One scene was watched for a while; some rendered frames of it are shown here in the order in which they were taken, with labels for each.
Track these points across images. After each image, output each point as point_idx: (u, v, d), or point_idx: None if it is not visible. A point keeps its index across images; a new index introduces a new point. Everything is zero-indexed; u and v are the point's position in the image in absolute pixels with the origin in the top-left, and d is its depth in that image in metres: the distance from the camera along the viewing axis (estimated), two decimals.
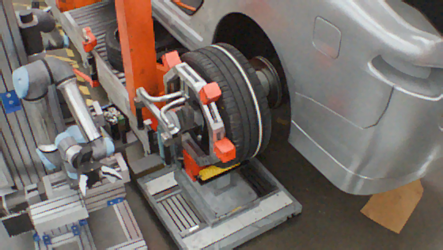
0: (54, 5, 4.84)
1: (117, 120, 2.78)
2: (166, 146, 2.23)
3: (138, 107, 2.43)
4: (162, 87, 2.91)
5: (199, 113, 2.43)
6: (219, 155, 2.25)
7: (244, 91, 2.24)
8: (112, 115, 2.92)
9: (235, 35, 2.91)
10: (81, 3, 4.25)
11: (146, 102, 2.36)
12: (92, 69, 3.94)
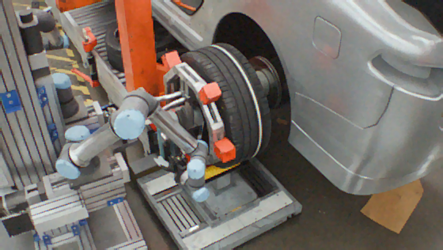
0: (54, 5, 4.84)
1: None
2: (166, 146, 2.23)
3: None
4: (162, 87, 2.91)
5: (199, 113, 2.43)
6: (219, 155, 2.25)
7: (244, 91, 2.24)
8: None
9: (235, 35, 2.91)
10: (81, 3, 4.25)
11: None
12: (92, 69, 3.94)
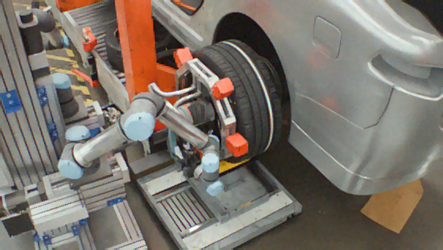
0: (54, 5, 4.84)
1: (117, 120, 2.78)
2: (179, 141, 2.26)
3: None
4: (162, 87, 2.91)
5: (211, 108, 2.46)
6: (232, 149, 2.28)
7: (256, 87, 2.27)
8: (112, 115, 2.92)
9: (235, 35, 2.91)
10: (81, 3, 4.25)
11: (158, 97, 2.39)
12: (92, 69, 3.94)
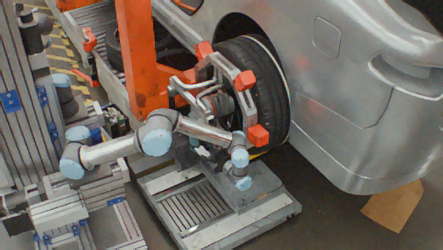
0: (54, 5, 4.84)
1: (117, 120, 2.78)
2: None
3: (172, 95, 2.51)
4: (162, 87, 2.91)
5: (232, 100, 2.51)
6: (253, 140, 2.33)
7: (277, 79, 2.32)
8: (112, 115, 2.92)
9: (235, 35, 2.91)
10: (81, 3, 4.25)
11: (180, 89, 2.44)
12: (92, 69, 3.94)
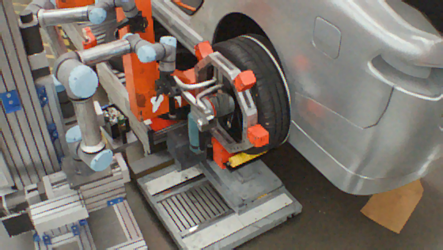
0: None
1: (117, 120, 2.78)
2: (202, 131, 2.31)
3: (172, 95, 2.51)
4: None
5: (232, 100, 2.51)
6: (253, 140, 2.33)
7: (277, 79, 2.32)
8: (112, 115, 2.92)
9: (235, 35, 2.91)
10: (81, 3, 4.25)
11: (180, 89, 2.44)
12: (92, 69, 3.94)
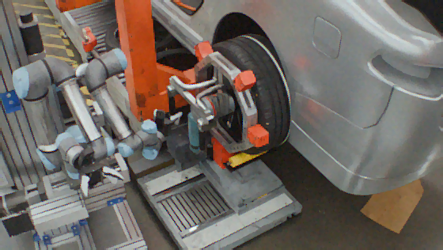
0: (54, 5, 4.84)
1: None
2: (202, 131, 2.31)
3: (172, 95, 2.51)
4: (162, 87, 2.91)
5: (232, 100, 2.51)
6: (253, 140, 2.33)
7: (277, 79, 2.32)
8: None
9: (235, 35, 2.91)
10: (81, 3, 4.25)
11: (180, 89, 2.44)
12: None
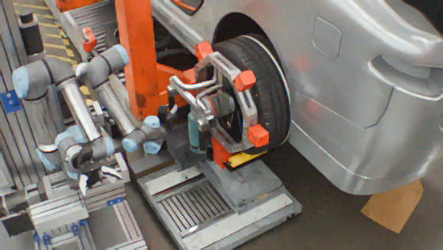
0: (54, 5, 4.84)
1: None
2: (202, 131, 2.31)
3: (172, 95, 2.51)
4: (162, 87, 2.91)
5: (232, 100, 2.51)
6: (253, 140, 2.33)
7: (277, 79, 2.32)
8: None
9: (235, 35, 2.91)
10: (81, 3, 4.25)
11: (180, 89, 2.44)
12: None
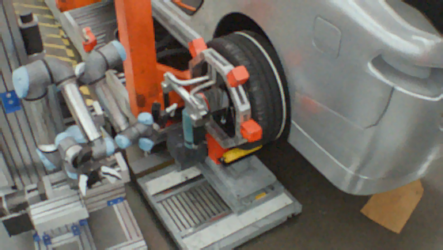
0: (54, 5, 4.84)
1: None
2: (195, 126, 2.34)
3: (166, 91, 2.54)
4: None
5: (225, 96, 2.54)
6: (246, 135, 2.36)
7: (270, 75, 2.35)
8: None
9: None
10: (81, 3, 4.25)
11: (175, 85, 2.47)
12: None
